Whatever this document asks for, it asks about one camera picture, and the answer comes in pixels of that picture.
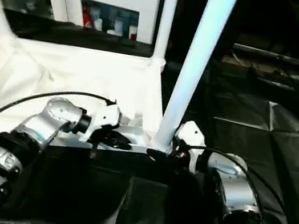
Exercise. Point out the white plastic table top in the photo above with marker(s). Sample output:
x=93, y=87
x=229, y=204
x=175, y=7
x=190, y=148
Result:
x=58, y=72

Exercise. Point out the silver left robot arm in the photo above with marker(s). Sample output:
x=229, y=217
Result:
x=46, y=120

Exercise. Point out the black mat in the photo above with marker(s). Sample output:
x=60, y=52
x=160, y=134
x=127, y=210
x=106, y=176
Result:
x=263, y=138

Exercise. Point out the red bottle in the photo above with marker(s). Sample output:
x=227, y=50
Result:
x=87, y=15

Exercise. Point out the dark metal pole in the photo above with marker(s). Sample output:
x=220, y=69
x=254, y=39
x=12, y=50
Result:
x=292, y=60

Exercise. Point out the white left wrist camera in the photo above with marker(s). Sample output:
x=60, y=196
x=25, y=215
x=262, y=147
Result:
x=108, y=115

